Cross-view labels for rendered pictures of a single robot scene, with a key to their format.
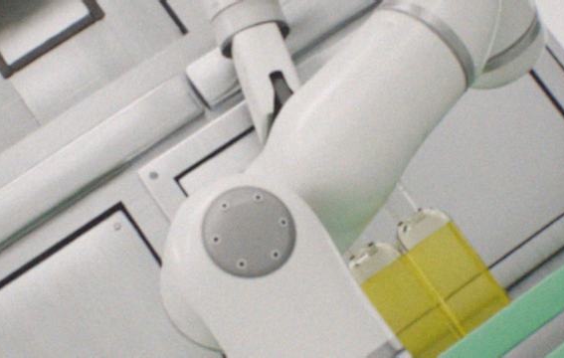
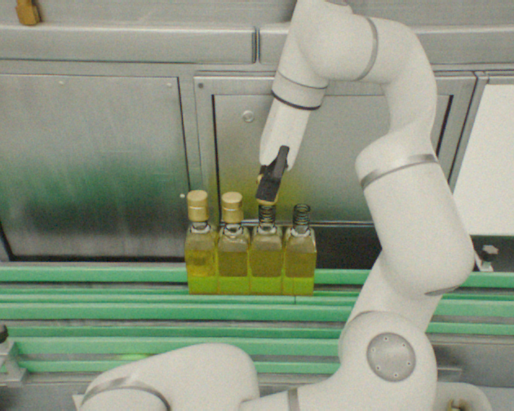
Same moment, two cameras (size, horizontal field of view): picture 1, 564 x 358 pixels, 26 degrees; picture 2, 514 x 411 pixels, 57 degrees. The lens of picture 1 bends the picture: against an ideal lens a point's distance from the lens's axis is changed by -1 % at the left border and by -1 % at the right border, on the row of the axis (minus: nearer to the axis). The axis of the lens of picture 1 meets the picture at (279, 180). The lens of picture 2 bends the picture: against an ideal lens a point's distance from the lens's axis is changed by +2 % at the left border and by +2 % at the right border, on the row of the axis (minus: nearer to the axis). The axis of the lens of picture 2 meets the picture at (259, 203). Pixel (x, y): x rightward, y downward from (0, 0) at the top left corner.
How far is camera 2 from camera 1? 0.88 m
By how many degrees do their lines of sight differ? 47
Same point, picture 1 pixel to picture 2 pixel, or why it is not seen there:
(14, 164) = (122, 12)
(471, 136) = not seen: hidden behind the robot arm
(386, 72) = not seen: outside the picture
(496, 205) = (357, 203)
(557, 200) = not seen: hidden behind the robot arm
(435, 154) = (351, 165)
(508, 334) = (285, 351)
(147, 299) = (166, 130)
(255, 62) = (278, 133)
